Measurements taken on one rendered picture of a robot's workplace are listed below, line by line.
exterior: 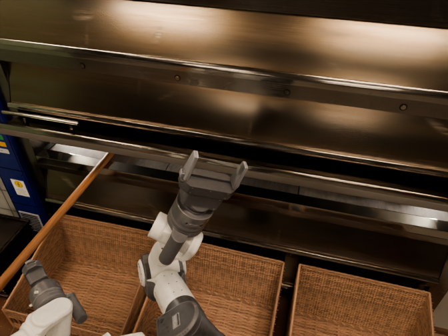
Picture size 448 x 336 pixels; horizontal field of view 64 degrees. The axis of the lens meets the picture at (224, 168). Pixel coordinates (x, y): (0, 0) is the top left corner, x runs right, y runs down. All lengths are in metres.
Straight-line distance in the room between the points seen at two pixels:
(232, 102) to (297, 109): 0.22
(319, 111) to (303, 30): 0.27
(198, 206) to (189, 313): 0.25
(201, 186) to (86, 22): 0.81
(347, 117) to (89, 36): 0.89
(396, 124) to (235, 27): 0.59
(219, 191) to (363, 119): 0.67
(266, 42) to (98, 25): 0.56
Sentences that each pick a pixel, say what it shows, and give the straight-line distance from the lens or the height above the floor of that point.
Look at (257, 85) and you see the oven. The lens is 1.20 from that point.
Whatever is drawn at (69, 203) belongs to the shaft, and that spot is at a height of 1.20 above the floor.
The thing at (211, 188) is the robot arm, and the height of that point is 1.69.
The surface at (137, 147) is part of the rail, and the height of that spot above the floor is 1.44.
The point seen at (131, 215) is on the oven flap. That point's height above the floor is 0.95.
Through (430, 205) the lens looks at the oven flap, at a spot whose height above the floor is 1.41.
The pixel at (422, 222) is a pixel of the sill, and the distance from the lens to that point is 1.57.
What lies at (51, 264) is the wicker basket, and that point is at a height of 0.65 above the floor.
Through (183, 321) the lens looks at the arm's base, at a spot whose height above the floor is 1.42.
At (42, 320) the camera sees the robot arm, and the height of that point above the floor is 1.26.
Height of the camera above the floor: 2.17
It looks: 38 degrees down
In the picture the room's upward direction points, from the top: 1 degrees clockwise
